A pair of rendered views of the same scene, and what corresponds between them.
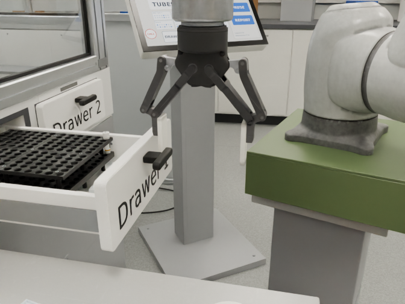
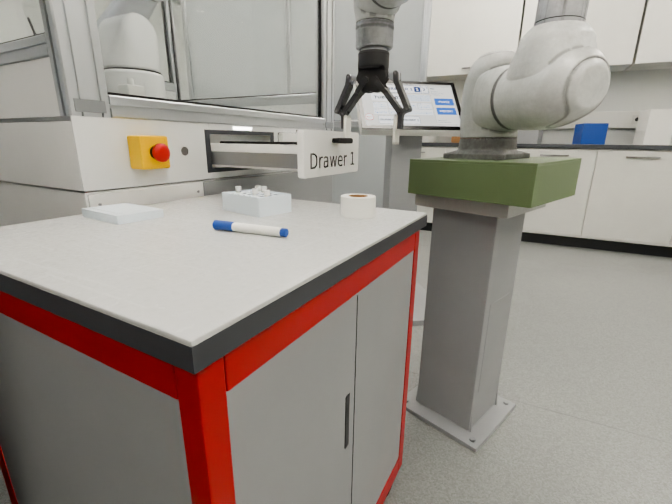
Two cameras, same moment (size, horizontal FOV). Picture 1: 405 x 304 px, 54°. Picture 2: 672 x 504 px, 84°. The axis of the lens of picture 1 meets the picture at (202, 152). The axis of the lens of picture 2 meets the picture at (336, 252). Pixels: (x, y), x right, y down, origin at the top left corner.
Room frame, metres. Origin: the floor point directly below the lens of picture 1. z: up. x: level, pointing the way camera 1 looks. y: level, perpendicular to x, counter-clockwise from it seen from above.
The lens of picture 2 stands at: (-0.37, -0.20, 0.90)
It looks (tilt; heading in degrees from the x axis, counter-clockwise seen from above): 17 degrees down; 16
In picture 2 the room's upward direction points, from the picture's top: 1 degrees clockwise
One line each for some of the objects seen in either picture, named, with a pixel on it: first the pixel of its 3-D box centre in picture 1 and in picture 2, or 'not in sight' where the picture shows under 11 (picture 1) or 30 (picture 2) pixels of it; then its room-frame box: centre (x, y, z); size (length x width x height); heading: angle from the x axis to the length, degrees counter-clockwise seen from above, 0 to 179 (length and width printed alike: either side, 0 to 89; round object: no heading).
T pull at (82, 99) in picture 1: (84, 99); not in sight; (0.97, 0.30, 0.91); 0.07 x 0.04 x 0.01; 167
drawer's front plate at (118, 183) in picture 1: (141, 174); (331, 153); (0.60, 0.10, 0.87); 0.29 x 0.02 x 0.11; 167
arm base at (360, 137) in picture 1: (340, 120); (490, 148); (0.84, -0.31, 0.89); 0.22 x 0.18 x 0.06; 147
